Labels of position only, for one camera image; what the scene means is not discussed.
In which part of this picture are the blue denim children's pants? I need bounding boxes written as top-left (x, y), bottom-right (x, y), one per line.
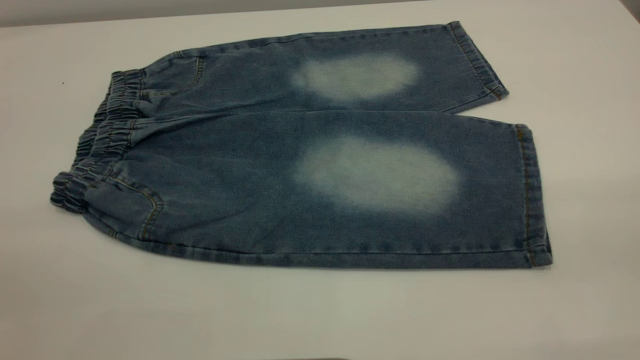
top-left (50, 21), bottom-right (553, 270)

